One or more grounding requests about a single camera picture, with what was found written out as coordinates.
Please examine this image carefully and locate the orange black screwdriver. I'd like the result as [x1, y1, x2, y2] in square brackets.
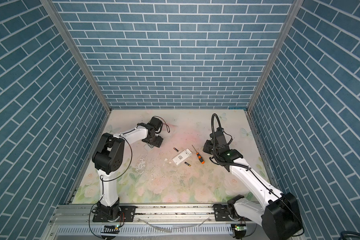
[192, 146, 205, 164]

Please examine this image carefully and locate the white air conditioner remote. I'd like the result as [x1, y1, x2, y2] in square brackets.
[172, 149, 192, 165]

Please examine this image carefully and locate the grey buttoned remote control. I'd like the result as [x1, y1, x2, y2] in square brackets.
[144, 144, 155, 152]

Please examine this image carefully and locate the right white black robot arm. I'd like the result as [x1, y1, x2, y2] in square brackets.
[203, 127, 304, 240]

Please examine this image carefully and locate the right green circuit board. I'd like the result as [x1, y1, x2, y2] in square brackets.
[233, 224, 247, 239]

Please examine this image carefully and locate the green circuit board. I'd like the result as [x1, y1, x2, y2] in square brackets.
[233, 224, 247, 239]
[101, 225, 120, 236]

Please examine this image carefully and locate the left green circuit board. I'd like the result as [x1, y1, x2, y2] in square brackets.
[101, 225, 120, 236]

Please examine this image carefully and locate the black corrugated cable conduit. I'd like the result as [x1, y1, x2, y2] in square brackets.
[210, 113, 250, 169]

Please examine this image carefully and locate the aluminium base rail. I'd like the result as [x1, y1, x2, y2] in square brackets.
[43, 203, 265, 240]

